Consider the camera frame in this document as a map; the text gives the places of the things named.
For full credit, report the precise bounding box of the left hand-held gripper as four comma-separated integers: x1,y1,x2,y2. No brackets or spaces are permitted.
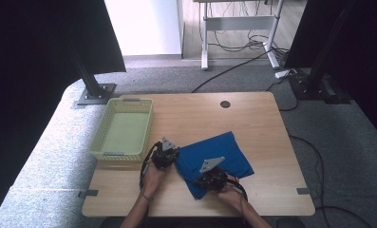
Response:
151,137,181,170

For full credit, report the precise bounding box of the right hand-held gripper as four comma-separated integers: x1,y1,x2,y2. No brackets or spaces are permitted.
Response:
194,156,231,192

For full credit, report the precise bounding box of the blue t-shirt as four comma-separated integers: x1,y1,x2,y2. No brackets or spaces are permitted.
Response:
175,131,255,200

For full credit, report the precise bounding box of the pale green plastic basket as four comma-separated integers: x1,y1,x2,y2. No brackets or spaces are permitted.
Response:
89,98,155,163

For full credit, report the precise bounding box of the person's left hand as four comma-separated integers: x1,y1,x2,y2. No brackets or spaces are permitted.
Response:
141,161,174,201

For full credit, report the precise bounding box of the person's right hand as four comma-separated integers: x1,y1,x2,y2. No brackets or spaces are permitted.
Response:
217,184,248,214

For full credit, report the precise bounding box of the person's dark clothing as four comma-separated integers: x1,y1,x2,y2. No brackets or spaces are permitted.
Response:
99,217,306,228

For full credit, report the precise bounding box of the black stand with grey base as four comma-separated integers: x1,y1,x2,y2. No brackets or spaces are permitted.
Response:
69,44,118,109

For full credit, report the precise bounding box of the white power strip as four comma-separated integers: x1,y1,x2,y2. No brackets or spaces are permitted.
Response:
274,68,298,80

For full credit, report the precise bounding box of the long black floor cable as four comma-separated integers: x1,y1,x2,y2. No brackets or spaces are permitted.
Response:
191,47,274,94

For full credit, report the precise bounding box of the thin black floor cable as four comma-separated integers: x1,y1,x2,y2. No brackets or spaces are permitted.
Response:
289,134,326,228

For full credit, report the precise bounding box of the black power strip cable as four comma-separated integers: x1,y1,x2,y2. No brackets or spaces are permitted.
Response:
266,77,300,112

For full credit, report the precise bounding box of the looped black floor cable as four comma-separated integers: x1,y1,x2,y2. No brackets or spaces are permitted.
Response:
315,206,374,228

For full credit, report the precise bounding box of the tangle of cables under desk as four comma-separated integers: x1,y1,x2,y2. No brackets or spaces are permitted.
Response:
208,0,290,60

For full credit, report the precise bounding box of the white desk frame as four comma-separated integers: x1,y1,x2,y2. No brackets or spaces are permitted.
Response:
194,0,285,70

